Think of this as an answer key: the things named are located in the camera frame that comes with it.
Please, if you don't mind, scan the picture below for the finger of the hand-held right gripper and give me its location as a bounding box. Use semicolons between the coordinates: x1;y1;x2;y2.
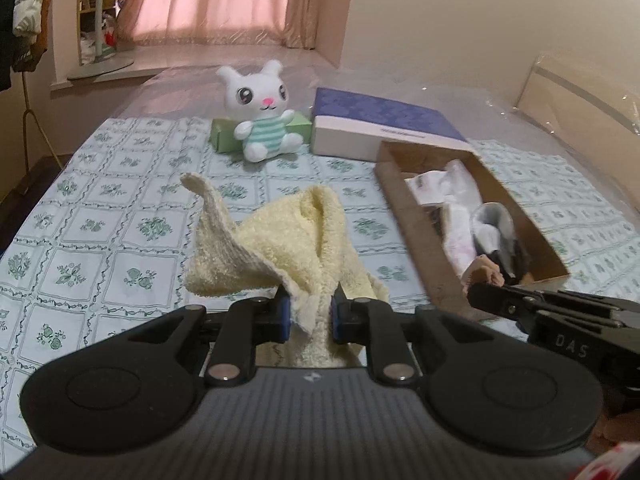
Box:
505;286;640;322
466;282;542;333

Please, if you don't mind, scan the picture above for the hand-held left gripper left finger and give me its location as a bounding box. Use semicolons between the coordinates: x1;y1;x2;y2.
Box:
127;285;292;388

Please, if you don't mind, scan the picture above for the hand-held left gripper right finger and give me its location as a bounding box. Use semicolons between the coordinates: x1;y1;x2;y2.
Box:
331;284;496;388

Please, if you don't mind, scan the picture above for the beige hair tie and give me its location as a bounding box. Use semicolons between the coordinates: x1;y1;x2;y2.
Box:
460;254;505;293

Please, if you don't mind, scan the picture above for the dark grey cloth mask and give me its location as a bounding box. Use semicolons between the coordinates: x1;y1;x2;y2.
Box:
470;201;533;281

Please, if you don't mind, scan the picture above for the yellow towel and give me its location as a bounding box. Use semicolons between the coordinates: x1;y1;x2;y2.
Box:
180;172;391;368

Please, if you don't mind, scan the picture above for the cardboard box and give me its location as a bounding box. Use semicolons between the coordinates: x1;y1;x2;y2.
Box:
375;140;571;321

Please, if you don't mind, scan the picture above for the white mesh cloth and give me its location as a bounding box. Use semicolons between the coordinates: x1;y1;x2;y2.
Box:
445;159;481;206

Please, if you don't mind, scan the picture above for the white sock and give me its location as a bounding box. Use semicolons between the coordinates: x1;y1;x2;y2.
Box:
405;171;453;207

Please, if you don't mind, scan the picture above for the person's right hand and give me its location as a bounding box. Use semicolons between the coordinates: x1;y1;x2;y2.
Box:
600;407;640;446

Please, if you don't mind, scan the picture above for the red white printed clothing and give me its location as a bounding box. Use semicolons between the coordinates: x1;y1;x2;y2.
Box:
570;442;640;480

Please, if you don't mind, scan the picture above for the green box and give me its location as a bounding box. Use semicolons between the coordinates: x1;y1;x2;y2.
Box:
210;112;315;153

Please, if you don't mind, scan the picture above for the purple white box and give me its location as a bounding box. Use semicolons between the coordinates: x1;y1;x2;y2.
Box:
309;87;473;163

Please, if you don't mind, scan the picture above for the wooden headboard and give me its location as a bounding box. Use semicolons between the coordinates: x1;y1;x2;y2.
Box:
515;52;640;133

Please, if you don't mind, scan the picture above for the plastic wrapped mattress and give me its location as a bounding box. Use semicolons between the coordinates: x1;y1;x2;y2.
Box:
95;52;640;171

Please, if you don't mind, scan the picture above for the white plush bunny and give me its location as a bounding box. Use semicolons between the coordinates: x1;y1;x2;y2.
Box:
216;60;305;162

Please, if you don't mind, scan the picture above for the pink curtain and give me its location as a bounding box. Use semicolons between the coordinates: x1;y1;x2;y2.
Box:
112;0;321;51

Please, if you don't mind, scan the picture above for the red white bag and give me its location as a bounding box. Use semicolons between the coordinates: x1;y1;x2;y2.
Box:
80;12;118;56

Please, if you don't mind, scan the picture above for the gold clothes rack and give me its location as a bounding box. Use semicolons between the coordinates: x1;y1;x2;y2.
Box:
20;72;66;196

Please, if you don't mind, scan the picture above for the brown jacket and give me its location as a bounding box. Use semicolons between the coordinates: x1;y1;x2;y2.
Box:
30;0;57;68

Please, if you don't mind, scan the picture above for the black down jacket white logo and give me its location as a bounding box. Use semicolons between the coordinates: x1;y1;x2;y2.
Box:
0;0;48;92

